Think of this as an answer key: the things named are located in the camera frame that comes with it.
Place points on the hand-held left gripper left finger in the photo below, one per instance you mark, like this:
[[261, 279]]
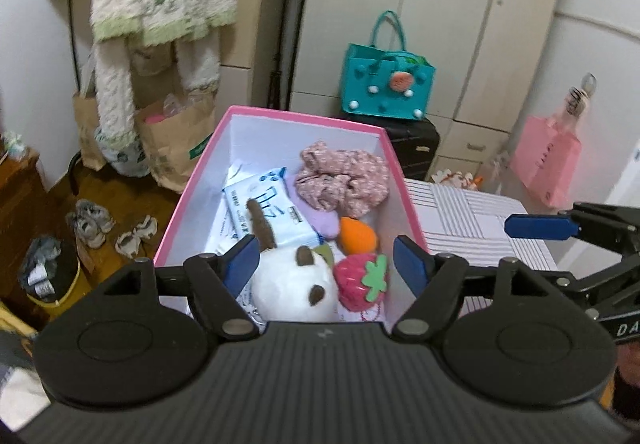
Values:
[[240, 264]]

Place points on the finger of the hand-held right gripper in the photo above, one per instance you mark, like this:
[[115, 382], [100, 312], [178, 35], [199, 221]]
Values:
[[600, 289], [540, 226]]

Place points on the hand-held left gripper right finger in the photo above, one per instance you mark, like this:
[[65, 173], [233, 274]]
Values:
[[410, 266]]

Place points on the white brown plush toy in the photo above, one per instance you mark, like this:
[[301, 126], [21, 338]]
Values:
[[290, 289]]

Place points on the orange egg sponge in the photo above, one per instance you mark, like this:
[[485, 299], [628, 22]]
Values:
[[357, 236]]

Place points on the red strawberry plush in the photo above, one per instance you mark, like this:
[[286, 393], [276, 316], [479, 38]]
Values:
[[350, 284]]

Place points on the blue white wipes pack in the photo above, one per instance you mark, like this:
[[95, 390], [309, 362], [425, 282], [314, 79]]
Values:
[[270, 204]]

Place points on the purple round puff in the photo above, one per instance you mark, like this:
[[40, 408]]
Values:
[[320, 221]]

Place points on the pink cardboard box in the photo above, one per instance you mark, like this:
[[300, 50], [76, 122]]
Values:
[[210, 173]]

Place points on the pink floral scrunchie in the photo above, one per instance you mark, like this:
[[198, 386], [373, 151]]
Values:
[[345, 179]]

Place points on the printed paper sheet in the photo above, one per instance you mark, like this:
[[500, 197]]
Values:
[[222, 236]]

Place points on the striped tablecloth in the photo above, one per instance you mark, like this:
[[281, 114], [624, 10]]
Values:
[[450, 214]]

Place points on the pink tote bag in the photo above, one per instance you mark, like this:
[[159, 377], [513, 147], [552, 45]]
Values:
[[545, 158]]

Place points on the beige slipper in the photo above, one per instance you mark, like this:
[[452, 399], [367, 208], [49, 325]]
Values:
[[146, 228], [129, 244]]

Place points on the black suitcase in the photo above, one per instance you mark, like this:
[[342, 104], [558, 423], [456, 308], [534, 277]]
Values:
[[415, 143]]

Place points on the brown paper bag green print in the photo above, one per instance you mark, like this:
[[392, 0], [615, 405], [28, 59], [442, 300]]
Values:
[[175, 143]]

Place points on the grey sneaker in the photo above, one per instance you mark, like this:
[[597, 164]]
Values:
[[87, 233], [97, 215]]

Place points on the yellow trash bin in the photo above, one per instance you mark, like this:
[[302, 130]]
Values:
[[60, 289]]

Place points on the black tripod stand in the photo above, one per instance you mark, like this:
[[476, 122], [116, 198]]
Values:
[[275, 83]]

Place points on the teal felt handbag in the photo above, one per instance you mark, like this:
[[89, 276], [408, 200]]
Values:
[[370, 83]]

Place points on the black clothes rack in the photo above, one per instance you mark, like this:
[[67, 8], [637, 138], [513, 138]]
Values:
[[74, 168]]

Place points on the white fluffy pants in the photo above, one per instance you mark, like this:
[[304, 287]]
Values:
[[112, 88]]

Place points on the wooden nightstand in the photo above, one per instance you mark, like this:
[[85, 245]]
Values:
[[20, 204]]

